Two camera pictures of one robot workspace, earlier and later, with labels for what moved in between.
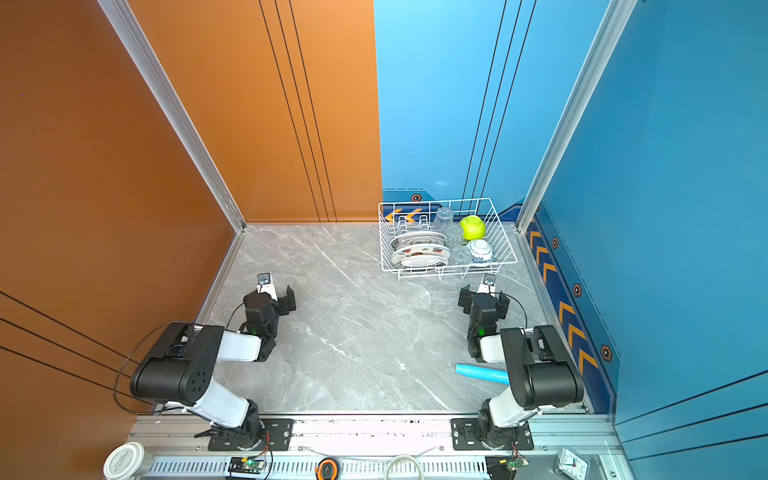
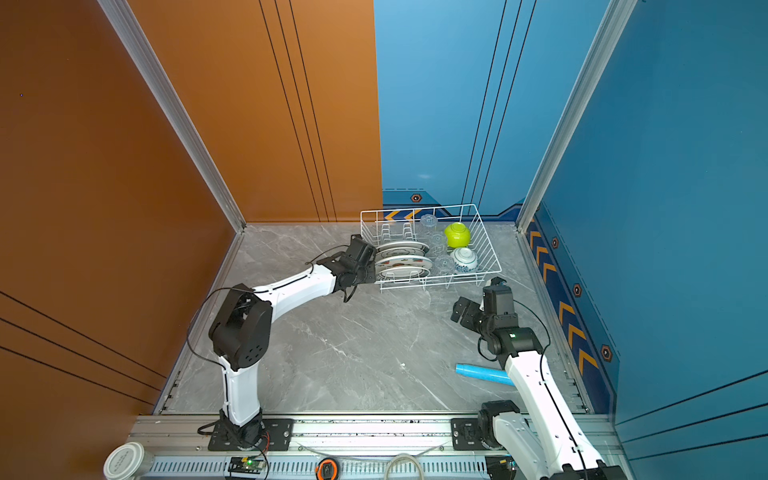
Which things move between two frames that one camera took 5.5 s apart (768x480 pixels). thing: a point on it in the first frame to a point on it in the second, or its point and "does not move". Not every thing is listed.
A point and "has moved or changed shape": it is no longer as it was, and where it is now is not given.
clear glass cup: x=444 y=217 to x=428 y=224
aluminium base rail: x=380 y=448 does not move
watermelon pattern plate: x=421 y=256 has moved or changed shape
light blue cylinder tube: x=485 y=374 does not move
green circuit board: x=244 y=464 does not move
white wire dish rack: x=443 y=238 has moved or changed shape
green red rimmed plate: x=418 y=238 to x=404 y=248
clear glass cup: x=454 y=237 to x=437 y=244
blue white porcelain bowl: x=480 y=251 to x=465 y=260
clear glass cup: x=460 y=255 to x=444 y=265
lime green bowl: x=473 y=228 to x=457 y=235
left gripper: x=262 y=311 to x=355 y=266
